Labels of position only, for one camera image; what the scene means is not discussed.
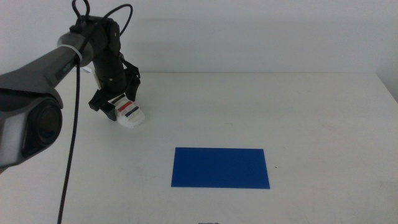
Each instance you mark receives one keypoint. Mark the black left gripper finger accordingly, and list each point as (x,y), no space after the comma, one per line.
(133,85)
(104,107)

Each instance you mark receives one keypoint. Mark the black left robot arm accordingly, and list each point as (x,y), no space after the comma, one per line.
(31,81)

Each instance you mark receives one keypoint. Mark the blue rectangular mat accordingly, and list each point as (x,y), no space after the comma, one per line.
(219,168)

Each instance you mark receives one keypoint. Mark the white zip tie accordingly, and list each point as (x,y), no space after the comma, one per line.
(77,54)

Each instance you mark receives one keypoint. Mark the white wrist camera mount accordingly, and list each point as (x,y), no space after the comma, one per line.
(96,79)

